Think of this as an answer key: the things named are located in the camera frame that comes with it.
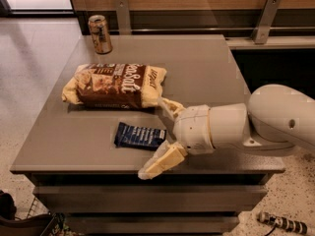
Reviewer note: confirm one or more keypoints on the left metal bracket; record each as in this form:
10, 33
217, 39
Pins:
123, 16

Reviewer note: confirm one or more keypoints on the grey drawer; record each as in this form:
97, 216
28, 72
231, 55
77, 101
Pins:
97, 199
152, 225

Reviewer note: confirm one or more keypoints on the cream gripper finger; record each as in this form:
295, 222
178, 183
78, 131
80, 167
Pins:
171, 108
166, 157

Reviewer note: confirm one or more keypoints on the black white striped handle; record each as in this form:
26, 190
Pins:
285, 224

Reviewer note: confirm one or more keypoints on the brown sea salt chip bag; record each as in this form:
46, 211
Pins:
126, 86

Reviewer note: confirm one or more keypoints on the upper grey drawer front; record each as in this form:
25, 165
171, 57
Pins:
97, 199

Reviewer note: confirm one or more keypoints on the right metal bracket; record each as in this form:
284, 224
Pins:
261, 31

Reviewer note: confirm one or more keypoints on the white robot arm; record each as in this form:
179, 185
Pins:
275, 121

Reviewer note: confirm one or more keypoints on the blue rxbar blueberry bar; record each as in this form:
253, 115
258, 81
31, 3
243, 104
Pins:
128, 136

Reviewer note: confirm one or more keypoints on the orange soda can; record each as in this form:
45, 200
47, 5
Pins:
100, 35

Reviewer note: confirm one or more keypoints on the metal bracket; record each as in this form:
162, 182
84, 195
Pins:
123, 16
261, 31

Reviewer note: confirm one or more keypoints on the lower grey drawer front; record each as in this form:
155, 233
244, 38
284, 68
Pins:
152, 225

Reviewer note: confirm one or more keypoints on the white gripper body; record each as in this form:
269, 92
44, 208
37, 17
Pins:
193, 129

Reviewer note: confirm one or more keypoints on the horizontal metal rail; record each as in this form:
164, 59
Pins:
296, 30

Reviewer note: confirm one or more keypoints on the wire basket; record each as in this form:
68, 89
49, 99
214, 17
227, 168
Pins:
61, 229

